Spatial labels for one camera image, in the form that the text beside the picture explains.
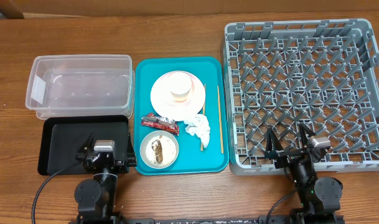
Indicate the right wooden chopstick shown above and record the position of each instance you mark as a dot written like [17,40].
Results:
[220,121]

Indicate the clear plastic bin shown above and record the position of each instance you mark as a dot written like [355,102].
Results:
[81,85]

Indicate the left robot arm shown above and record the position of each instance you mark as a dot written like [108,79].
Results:
[96,197]

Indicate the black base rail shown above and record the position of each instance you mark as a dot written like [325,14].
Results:
[208,221]

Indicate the grey dishwasher rack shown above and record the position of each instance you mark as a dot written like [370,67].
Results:
[322,73]

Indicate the white paper cup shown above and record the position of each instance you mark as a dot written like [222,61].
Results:
[180,85]

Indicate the brown food scrap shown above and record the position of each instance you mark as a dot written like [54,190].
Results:
[157,148]

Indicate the white napkin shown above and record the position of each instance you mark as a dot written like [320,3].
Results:
[194,126]

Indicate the red foil snack wrapper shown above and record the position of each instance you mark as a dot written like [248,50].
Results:
[160,122]

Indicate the black plastic tray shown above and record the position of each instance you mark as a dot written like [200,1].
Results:
[62,137]

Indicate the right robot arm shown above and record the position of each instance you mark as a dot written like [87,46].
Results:
[319,197]

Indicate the grey small bowl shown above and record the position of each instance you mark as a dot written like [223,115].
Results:
[148,138]

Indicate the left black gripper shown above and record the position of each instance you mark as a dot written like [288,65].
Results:
[123,166]

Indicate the teal serving tray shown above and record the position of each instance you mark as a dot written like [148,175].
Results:
[190,158]

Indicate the large pink plate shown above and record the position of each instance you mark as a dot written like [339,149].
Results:
[165,105]

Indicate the white rice pile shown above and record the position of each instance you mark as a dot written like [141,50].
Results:
[169,151]

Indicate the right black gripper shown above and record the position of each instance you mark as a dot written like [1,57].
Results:
[292,154]

